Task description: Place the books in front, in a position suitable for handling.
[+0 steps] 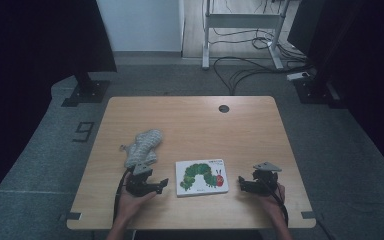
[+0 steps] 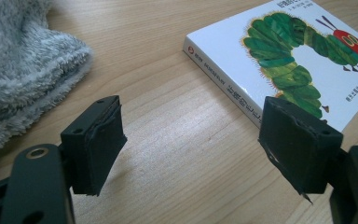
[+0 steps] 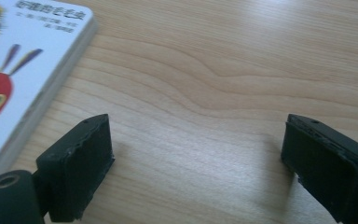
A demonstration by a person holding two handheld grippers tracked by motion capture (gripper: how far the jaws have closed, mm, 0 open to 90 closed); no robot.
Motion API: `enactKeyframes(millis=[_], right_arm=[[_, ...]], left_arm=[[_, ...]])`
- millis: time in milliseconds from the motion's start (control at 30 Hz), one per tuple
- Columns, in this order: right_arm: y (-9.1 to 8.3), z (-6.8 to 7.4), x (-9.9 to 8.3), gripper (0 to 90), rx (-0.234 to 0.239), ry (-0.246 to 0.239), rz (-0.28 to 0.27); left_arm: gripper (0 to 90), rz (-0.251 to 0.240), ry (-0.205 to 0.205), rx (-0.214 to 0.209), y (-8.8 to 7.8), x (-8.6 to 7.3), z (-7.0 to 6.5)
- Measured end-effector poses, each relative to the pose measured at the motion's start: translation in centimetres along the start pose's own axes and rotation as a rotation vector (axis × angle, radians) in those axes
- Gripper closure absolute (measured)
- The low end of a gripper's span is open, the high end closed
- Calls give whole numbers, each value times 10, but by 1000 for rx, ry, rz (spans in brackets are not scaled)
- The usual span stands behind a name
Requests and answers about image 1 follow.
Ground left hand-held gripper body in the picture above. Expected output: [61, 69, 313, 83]
[125, 162, 158, 198]

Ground person's left hand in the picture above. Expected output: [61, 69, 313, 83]
[117, 189, 158, 224]

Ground person's right hand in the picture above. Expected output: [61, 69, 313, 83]
[258, 182, 287, 222]

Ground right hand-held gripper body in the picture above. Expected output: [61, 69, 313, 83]
[251, 161, 283, 197]

